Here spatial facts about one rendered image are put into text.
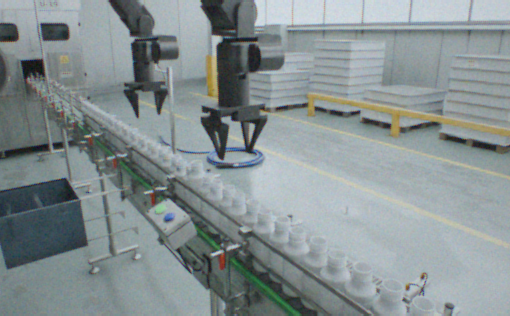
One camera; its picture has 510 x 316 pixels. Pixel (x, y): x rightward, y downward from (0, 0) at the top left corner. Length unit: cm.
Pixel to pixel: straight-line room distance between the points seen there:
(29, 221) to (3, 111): 431
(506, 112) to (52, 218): 571
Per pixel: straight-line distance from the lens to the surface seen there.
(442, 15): 843
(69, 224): 167
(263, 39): 67
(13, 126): 592
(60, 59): 587
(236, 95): 63
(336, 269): 76
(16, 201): 193
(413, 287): 87
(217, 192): 108
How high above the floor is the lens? 158
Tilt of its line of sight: 18 degrees down
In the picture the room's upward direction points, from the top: straight up
